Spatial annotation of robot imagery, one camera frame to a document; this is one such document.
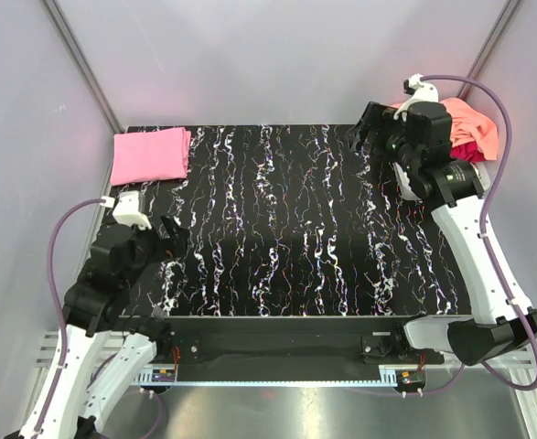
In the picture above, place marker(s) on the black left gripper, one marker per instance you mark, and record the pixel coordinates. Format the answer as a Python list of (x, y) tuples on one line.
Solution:
[(177, 244)]

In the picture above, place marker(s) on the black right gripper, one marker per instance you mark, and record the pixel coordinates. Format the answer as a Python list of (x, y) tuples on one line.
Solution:
[(376, 118)]

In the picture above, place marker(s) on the salmon orange t shirt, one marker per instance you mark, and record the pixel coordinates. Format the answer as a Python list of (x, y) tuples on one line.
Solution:
[(468, 125)]

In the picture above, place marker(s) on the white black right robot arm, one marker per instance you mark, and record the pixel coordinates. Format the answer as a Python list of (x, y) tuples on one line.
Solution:
[(417, 143)]

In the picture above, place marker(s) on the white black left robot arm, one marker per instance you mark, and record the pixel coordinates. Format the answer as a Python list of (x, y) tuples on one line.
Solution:
[(77, 399)]

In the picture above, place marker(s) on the folded pink t shirt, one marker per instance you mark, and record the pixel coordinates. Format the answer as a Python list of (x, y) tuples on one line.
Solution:
[(150, 156)]

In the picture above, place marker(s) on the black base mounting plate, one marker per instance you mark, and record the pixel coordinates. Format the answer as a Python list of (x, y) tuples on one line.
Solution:
[(248, 350)]

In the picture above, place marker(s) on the magenta crumpled t shirt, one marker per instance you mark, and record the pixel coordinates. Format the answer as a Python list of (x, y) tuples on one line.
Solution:
[(468, 152)]

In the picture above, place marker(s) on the left electronics board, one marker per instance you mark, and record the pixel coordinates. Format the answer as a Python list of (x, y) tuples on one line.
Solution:
[(164, 375)]

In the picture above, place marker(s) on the electronics board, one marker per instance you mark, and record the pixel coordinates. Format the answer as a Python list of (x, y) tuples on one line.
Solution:
[(164, 375), (413, 378)]

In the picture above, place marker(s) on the right electronics board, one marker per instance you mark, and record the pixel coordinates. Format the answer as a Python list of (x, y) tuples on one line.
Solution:
[(413, 378)]

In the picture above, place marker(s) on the aluminium front rail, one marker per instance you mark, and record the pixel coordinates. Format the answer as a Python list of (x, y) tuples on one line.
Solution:
[(49, 345)]

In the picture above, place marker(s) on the right aluminium frame post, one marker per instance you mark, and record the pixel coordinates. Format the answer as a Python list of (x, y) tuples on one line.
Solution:
[(498, 31)]

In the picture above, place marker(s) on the aluminium frame post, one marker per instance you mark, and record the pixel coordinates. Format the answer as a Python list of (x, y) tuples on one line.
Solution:
[(498, 31), (73, 47)]

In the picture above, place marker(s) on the left aluminium frame post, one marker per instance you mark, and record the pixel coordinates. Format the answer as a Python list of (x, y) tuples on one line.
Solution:
[(73, 47)]

